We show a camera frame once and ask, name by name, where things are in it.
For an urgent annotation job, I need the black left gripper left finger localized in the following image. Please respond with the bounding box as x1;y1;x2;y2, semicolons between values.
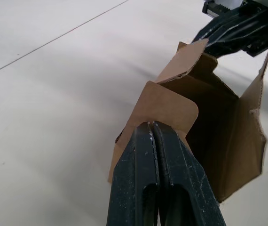
105;121;161;226

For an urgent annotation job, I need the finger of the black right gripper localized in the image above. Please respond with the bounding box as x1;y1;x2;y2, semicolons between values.
206;14;268;59
191;7;263;47

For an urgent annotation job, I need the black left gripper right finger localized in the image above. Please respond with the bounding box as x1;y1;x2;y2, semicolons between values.
152;121;226;226

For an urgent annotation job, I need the small brown cardboard box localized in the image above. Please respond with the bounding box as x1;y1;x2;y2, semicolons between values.
107;39;268;204

